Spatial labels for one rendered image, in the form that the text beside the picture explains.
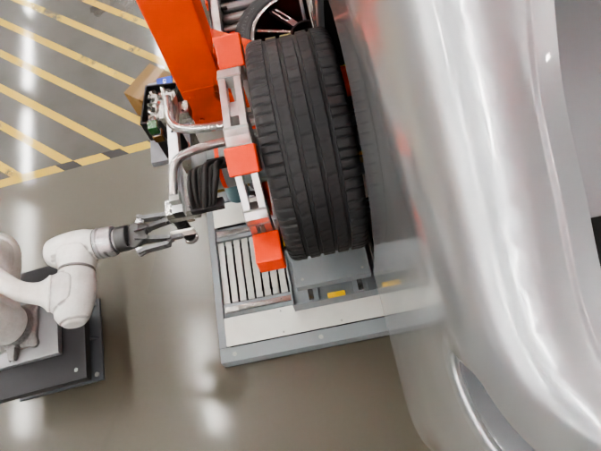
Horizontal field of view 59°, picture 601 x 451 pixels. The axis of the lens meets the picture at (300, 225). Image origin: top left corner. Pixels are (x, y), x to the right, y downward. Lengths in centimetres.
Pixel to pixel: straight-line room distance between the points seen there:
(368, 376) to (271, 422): 42
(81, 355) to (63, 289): 65
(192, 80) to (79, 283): 82
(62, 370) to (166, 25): 129
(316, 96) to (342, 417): 132
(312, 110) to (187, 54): 69
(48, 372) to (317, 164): 137
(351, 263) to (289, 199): 83
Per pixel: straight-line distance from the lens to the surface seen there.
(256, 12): 257
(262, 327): 221
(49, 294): 158
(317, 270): 210
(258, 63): 140
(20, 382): 229
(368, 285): 215
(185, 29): 182
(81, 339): 221
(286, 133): 129
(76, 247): 164
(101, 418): 244
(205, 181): 139
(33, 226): 293
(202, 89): 200
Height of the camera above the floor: 217
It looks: 63 degrees down
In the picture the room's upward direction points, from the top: 15 degrees counter-clockwise
